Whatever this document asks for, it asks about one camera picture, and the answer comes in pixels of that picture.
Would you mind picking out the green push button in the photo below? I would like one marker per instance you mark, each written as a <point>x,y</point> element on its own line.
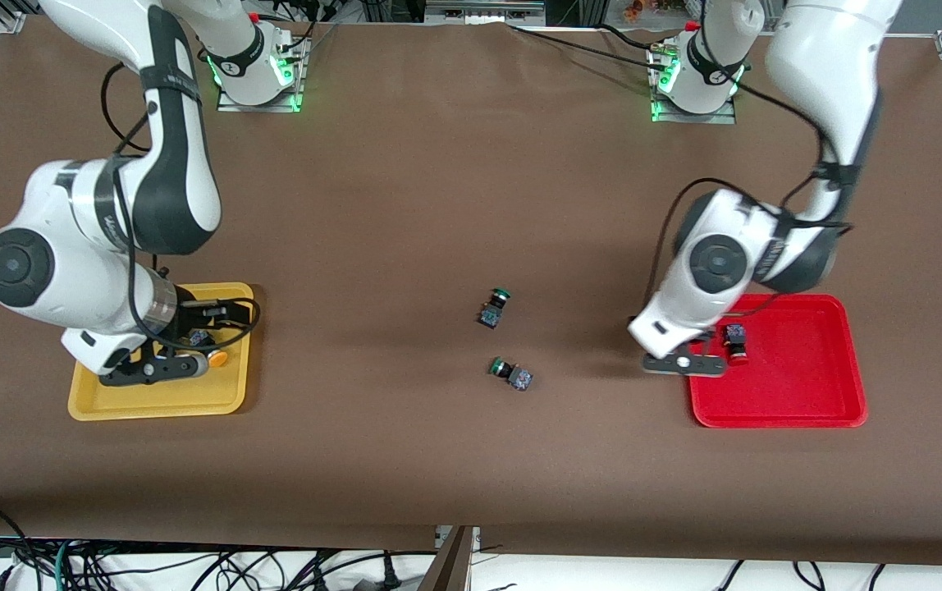
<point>489,316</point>
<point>520,379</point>

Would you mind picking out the yellow plastic tray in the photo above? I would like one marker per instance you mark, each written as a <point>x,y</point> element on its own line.
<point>192,398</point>

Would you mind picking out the brown table cover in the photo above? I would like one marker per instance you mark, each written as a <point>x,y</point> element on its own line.
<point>471,205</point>

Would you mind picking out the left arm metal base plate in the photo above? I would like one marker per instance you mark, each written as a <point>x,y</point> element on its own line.
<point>721,117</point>

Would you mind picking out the silver table bracket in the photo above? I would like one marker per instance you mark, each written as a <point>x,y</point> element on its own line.
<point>475,538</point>

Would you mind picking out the brown table leg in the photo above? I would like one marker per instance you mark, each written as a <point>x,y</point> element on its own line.
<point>446,570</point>

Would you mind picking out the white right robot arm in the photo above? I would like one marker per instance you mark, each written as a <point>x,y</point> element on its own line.
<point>69,271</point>

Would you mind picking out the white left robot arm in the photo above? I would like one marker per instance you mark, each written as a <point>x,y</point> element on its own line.
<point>824,49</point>

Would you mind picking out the red plastic tray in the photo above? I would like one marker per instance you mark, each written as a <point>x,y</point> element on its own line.
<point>807,386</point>

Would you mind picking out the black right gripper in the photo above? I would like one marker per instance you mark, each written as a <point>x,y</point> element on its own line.
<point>194,314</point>

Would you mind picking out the red push button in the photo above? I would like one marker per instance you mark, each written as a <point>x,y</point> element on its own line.
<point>736,335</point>

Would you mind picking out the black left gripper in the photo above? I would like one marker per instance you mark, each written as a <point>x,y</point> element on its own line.
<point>719,335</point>

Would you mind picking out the yellow push button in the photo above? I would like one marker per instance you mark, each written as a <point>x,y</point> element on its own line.
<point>218,359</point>

